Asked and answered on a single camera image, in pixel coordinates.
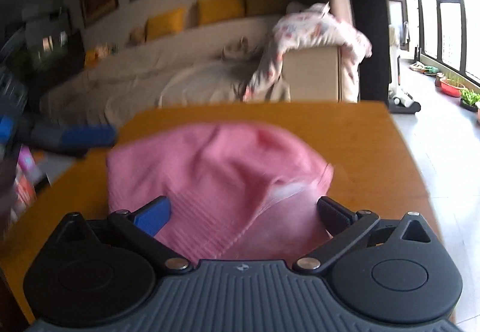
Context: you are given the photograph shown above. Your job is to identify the red basin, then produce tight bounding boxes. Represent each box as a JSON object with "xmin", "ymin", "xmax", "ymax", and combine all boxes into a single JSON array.
[{"xmin": 438, "ymin": 78, "xmax": 466, "ymax": 99}]

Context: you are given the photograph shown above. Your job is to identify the white upright appliance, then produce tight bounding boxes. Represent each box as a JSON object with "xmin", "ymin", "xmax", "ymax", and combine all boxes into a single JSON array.
[{"xmin": 385, "ymin": 0, "xmax": 422, "ymax": 115}]

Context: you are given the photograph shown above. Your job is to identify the pink toy box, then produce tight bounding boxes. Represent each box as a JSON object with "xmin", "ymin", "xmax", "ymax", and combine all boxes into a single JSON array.
[{"xmin": 14, "ymin": 145, "xmax": 50, "ymax": 206}]

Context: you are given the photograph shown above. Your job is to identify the crumpled beige cloth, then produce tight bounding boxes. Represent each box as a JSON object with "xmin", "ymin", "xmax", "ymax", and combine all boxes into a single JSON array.
[{"xmin": 221, "ymin": 38, "xmax": 260, "ymax": 60}]

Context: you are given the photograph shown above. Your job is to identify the green plant tray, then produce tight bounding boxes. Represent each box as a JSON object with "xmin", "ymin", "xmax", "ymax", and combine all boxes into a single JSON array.
[{"xmin": 459, "ymin": 88, "xmax": 480, "ymax": 112}]

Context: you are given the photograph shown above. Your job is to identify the glass fish tank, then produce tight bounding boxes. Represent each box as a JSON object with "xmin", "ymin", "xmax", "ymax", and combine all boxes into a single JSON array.
[{"xmin": 22, "ymin": 8, "xmax": 88, "ymax": 74}]

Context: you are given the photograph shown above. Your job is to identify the green slippers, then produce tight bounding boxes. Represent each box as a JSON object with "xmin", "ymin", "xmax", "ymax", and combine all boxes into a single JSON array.
[{"xmin": 408, "ymin": 61, "xmax": 440, "ymax": 75}]

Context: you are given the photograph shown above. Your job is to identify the floral blanket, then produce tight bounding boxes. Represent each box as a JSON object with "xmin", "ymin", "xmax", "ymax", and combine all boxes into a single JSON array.
[{"xmin": 241, "ymin": 3, "xmax": 374, "ymax": 104}]

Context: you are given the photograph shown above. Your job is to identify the pink ribbed garment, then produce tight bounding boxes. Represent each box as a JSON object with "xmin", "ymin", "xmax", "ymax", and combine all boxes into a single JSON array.
[{"xmin": 106, "ymin": 121, "xmax": 335, "ymax": 262}]

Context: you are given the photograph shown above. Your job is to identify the yellow plush toy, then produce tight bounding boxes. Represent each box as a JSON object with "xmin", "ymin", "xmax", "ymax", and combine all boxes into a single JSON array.
[{"xmin": 85, "ymin": 46, "xmax": 119, "ymax": 67}]

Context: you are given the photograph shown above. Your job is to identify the beige covered sofa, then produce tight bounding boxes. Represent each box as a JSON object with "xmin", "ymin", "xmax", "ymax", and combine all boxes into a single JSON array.
[{"xmin": 39, "ymin": 0, "xmax": 361, "ymax": 127}]

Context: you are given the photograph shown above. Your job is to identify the dark curtain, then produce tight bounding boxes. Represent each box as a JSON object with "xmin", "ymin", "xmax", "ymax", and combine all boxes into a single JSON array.
[{"xmin": 338, "ymin": 0, "xmax": 393, "ymax": 104}]

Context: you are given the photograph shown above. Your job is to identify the black window frame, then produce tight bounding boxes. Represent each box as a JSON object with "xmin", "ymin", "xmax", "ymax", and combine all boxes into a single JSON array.
[{"xmin": 414, "ymin": 0, "xmax": 480, "ymax": 87}]

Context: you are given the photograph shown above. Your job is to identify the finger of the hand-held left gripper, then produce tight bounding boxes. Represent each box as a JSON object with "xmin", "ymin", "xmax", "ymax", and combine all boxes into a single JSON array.
[
  {"xmin": 0, "ymin": 117, "xmax": 18, "ymax": 145},
  {"xmin": 22, "ymin": 123, "xmax": 118, "ymax": 159}
]

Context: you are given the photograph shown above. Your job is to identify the beige plush toy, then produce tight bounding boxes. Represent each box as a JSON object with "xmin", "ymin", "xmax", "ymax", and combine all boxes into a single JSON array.
[{"xmin": 129, "ymin": 26, "xmax": 148, "ymax": 45}]

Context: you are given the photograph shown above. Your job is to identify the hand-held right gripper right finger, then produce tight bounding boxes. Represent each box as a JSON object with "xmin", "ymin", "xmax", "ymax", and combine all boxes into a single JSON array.
[{"xmin": 293, "ymin": 197, "xmax": 433, "ymax": 276}]

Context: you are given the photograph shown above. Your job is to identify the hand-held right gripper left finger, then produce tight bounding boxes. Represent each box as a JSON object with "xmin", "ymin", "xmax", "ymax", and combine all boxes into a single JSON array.
[{"xmin": 57, "ymin": 196, "xmax": 193, "ymax": 275}]

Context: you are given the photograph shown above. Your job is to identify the wooden table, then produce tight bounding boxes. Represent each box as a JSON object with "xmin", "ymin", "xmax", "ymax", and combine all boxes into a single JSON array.
[{"xmin": 0, "ymin": 101, "xmax": 457, "ymax": 326}]

